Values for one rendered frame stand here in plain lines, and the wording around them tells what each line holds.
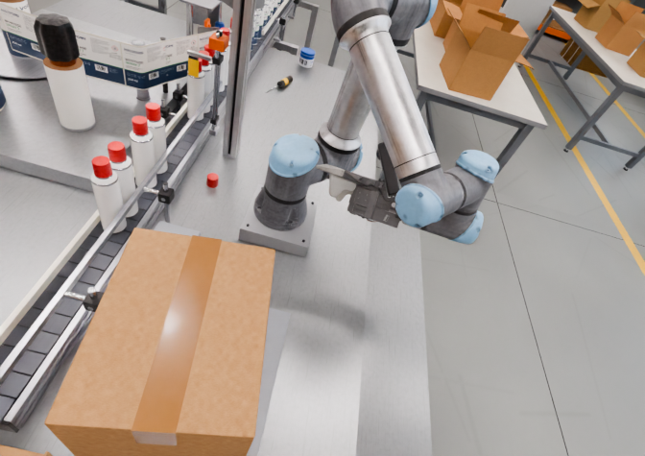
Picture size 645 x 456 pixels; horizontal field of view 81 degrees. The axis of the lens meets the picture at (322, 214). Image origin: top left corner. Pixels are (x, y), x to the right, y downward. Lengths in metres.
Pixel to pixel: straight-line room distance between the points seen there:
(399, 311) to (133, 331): 0.68
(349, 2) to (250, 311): 0.52
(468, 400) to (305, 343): 1.28
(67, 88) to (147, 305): 0.77
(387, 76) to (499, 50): 1.75
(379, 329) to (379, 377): 0.12
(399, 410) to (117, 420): 0.59
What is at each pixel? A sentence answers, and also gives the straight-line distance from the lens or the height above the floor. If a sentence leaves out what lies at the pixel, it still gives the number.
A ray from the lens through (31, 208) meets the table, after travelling 1.19.
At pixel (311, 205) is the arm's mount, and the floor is 0.87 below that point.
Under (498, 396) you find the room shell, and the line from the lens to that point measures 2.19.
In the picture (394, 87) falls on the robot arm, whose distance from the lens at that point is 0.67.
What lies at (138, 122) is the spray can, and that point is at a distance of 0.99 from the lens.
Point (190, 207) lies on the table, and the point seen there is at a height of 0.83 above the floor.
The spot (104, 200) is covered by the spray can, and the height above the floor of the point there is 1.00.
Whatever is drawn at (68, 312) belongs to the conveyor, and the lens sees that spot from 0.92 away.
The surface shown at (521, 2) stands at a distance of 6.23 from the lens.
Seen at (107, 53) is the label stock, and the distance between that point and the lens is 1.42.
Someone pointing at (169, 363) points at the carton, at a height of 1.12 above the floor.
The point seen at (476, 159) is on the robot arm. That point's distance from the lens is 0.75.
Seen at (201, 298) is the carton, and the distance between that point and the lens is 0.62.
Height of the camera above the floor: 1.65
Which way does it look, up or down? 44 degrees down
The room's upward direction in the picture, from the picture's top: 20 degrees clockwise
